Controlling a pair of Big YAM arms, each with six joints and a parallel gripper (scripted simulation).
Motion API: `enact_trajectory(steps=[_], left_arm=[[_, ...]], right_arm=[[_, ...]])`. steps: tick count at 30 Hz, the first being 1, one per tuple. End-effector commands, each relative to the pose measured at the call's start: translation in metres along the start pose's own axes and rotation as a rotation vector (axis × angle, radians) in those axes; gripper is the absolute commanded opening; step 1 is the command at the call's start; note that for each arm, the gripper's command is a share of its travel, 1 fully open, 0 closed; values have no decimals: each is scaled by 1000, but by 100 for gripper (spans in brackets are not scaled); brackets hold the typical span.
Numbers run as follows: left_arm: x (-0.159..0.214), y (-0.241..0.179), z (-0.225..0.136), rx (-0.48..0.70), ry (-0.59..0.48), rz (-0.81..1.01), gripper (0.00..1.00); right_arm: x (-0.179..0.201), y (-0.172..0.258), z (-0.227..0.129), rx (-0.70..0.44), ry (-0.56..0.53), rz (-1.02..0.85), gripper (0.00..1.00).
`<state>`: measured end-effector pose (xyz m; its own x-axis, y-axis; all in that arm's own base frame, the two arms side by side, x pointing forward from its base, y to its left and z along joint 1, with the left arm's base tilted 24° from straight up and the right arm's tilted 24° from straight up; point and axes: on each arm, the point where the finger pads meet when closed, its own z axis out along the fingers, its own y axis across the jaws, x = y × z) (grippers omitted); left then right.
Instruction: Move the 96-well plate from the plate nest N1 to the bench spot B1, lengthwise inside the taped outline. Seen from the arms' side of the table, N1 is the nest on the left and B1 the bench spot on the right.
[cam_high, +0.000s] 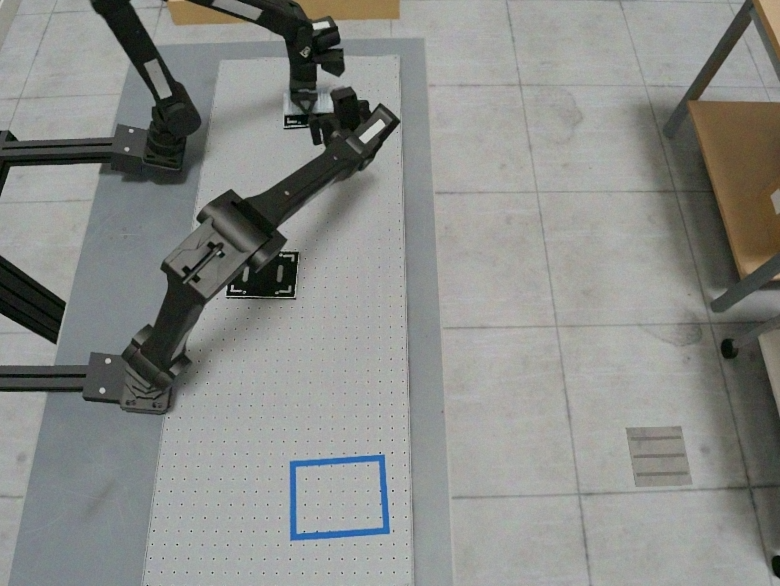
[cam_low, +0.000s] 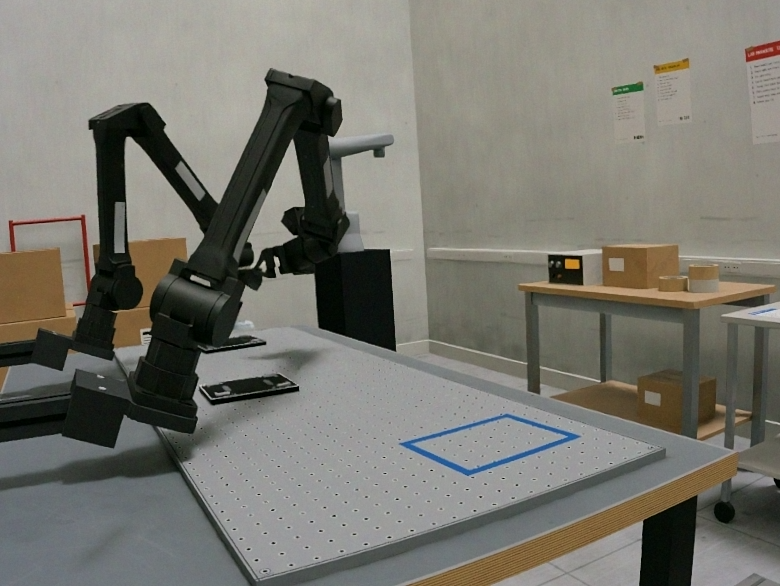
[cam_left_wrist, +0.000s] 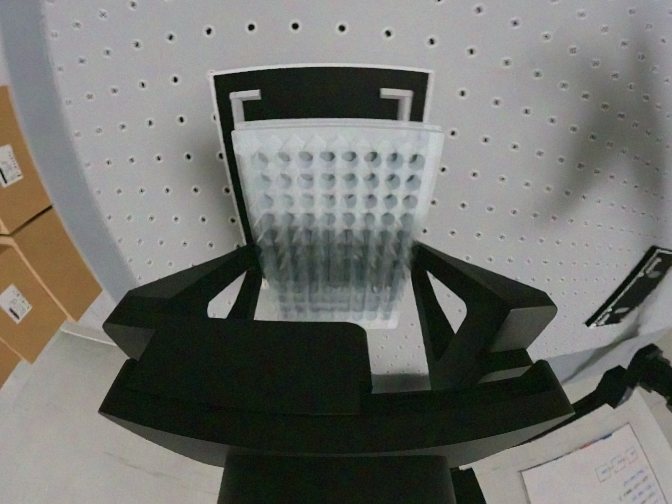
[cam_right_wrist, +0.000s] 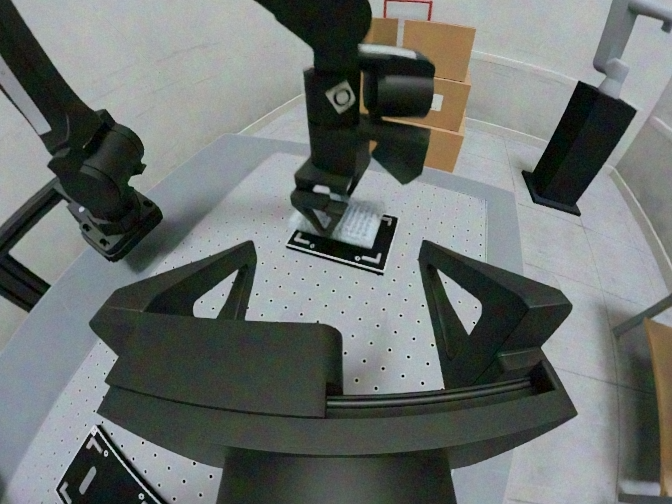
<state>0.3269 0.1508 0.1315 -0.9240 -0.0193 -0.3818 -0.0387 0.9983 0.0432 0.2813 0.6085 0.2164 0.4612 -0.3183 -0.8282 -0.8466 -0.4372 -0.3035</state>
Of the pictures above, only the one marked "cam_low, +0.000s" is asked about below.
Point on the blue tape outline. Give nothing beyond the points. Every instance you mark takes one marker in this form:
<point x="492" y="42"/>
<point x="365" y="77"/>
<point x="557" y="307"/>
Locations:
<point x="408" y="444"/>

